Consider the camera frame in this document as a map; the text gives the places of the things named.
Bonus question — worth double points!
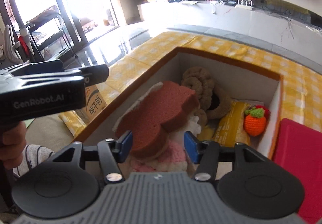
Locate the brown plush knotted toy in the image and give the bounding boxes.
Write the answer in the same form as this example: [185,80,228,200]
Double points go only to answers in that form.
[181,66,232,120]

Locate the toast shaped plush cushion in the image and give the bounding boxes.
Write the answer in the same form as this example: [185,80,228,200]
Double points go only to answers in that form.
[115,81,200,161]

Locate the person's left hand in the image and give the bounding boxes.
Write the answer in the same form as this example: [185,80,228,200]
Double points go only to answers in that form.
[1,121,26,169]

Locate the yellow snack package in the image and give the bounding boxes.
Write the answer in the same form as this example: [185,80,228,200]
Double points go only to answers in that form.
[197,101,253,147]

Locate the pink white knitted item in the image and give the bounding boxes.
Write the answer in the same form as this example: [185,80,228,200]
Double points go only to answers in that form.
[130,141,188,172]

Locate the milk carton box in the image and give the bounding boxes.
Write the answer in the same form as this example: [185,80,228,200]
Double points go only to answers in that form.
[75,85,106,125]

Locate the orange white cardboard box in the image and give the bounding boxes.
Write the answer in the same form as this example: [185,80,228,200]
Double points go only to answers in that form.
[76,47,283,161]

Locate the orange crochet strawberry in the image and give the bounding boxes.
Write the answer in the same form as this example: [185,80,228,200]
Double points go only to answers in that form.
[244,105,270,137]

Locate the black metal shelf rack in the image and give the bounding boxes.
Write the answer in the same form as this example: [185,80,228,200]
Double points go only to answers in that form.
[26,5,77,60]

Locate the pink plastic box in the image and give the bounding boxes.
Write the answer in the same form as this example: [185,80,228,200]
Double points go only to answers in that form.
[273,119,322,223]

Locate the yellow checkered tablecloth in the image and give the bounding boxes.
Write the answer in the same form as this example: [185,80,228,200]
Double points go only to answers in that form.
[58,31,322,138]

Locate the white marble tv console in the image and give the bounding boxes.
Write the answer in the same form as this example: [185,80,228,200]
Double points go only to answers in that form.
[138,2,321,71]

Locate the white wifi router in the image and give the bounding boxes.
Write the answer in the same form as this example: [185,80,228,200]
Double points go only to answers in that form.
[235,0,253,11]

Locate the black cables on console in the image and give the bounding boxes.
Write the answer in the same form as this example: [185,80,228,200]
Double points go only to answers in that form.
[261,0,302,41]

